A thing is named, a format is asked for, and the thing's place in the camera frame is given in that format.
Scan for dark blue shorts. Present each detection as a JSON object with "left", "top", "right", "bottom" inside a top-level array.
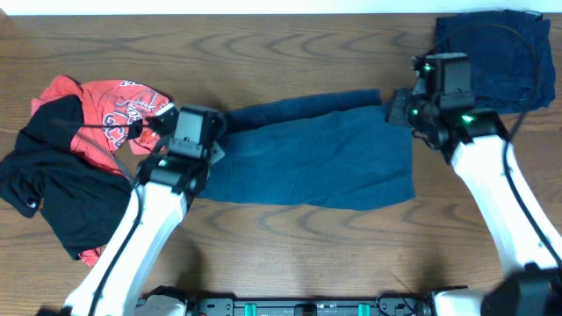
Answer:
[{"left": 200, "top": 90, "right": 415, "bottom": 211}]

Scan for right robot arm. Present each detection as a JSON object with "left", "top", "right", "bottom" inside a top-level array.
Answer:
[{"left": 386, "top": 53, "right": 561, "bottom": 316}]

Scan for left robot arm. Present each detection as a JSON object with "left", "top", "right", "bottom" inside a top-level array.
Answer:
[{"left": 58, "top": 104, "right": 227, "bottom": 316}]

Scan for red printed t-shirt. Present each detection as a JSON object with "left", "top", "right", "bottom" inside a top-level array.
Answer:
[{"left": 30, "top": 74, "right": 175, "bottom": 268}]

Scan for folded navy garment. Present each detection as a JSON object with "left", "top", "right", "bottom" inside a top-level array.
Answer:
[{"left": 435, "top": 10, "right": 556, "bottom": 114}]

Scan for black t-shirt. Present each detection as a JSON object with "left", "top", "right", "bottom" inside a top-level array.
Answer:
[{"left": 1, "top": 95, "right": 132, "bottom": 260}]

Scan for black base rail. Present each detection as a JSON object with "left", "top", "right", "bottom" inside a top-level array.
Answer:
[{"left": 135, "top": 298, "right": 434, "bottom": 316}]

